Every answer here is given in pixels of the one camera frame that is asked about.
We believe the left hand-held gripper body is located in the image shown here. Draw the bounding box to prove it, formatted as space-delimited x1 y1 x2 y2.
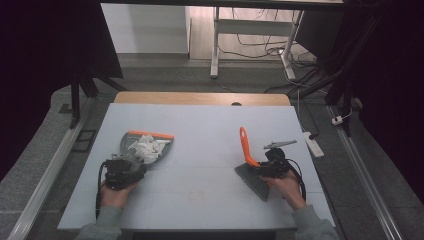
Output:
103 153 143 192

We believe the white power strip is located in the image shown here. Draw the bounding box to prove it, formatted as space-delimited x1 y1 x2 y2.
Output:
302 131 325 159

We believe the bundle of floor cables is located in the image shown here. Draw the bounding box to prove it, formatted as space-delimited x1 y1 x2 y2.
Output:
218 8 323 95

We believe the black metal stand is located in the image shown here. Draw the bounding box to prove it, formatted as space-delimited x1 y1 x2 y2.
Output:
68 68 130 130
324 74 355 138

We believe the black curtain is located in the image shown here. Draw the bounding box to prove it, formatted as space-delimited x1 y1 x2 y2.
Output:
0 0 125 181
295 0 424 205

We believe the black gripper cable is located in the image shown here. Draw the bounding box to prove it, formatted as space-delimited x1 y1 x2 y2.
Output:
95 160 110 220
287 158 307 202

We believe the white desk frame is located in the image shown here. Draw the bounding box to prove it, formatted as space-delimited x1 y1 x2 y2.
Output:
209 6 305 81

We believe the pile of white paper scraps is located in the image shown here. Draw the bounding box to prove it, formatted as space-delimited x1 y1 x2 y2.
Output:
127 134 173 165

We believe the person's left hand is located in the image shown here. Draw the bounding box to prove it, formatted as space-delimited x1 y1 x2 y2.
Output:
99 180 140 210

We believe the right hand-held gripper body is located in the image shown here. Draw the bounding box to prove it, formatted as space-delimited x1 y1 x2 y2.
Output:
263 139 298 180

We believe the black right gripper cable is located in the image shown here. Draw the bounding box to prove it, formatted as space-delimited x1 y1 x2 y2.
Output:
287 158 307 202

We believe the person's right hand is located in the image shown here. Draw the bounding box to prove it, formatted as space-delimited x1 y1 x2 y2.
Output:
260 170 307 211

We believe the aluminium rail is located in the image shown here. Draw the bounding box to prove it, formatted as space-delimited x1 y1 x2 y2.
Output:
6 96 97 240
327 104 405 240

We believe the wooden desk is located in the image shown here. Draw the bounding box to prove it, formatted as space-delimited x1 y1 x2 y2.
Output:
113 91 292 107

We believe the orange-handled grey brush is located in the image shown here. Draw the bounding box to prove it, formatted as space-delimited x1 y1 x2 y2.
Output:
234 126 271 203

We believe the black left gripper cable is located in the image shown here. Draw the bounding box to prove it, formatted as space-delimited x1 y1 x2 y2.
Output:
95 160 110 220

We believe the grey dustpan with orange edge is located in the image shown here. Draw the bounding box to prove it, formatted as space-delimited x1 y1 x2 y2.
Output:
118 129 175 168

